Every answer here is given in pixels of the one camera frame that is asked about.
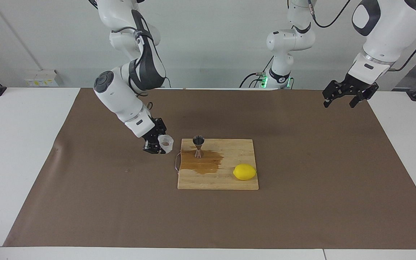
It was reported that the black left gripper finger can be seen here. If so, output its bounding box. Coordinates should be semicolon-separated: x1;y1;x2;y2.
350;90;376;108
322;81;345;108

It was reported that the steel double jigger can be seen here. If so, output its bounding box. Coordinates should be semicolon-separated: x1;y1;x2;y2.
192;135;205;159

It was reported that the wooden cutting board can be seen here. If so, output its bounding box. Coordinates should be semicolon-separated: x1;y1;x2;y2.
175;139;259;190

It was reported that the yellow lemon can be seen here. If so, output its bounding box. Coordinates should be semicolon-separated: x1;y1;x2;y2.
233;164;257;181

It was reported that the brown paper table mat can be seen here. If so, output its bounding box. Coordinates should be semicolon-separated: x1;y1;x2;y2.
3;88;416;250

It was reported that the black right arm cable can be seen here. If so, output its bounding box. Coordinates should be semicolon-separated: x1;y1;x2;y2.
113;26;155;111

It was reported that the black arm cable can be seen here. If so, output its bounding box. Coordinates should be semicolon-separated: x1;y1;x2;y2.
308;0;416;72
113;26;155;111

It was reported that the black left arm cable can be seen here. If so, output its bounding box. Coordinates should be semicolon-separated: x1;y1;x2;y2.
308;0;416;72

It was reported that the white wall socket box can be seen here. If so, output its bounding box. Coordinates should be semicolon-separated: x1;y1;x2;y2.
25;70;59;87

